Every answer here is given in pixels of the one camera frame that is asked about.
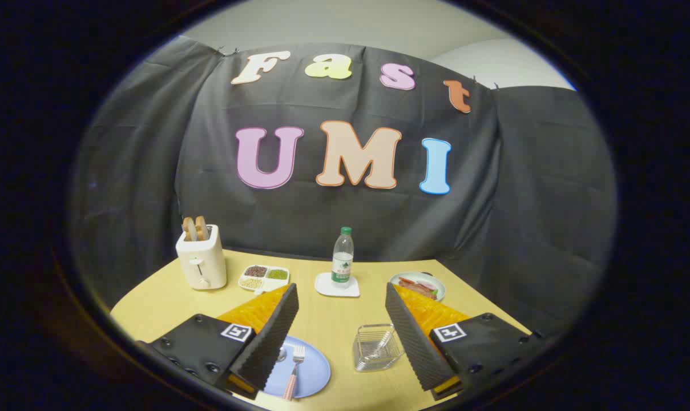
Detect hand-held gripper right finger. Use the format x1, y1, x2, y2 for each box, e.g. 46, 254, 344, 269
385, 282, 545, 400

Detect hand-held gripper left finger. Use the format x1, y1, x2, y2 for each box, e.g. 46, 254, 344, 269
136, 284, 300, 400

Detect fork with checkered handle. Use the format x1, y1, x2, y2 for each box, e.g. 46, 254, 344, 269
283, 345, 306, 401

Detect brown meat slices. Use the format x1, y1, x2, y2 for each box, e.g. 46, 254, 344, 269
399, 277, 438, 299

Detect blue plate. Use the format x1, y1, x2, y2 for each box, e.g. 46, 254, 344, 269
263, 336, 332, 399

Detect pale green plate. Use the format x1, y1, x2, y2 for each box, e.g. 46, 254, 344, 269
389, 272, 446, 302

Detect divided white dish with beans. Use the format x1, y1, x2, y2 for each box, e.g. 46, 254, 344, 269
239, 264, 290, 295

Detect white square coaster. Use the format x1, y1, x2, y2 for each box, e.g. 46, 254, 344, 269
314, 272, 361, 298

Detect white toaster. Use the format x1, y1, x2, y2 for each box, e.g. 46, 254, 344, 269
175, 224, 228, 291

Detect clear water bottle green cap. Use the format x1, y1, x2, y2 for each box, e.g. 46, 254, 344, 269
331, 227, 355, 288

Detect metal wire basket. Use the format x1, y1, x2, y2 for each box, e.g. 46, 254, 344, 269
353, 324, 405, 373

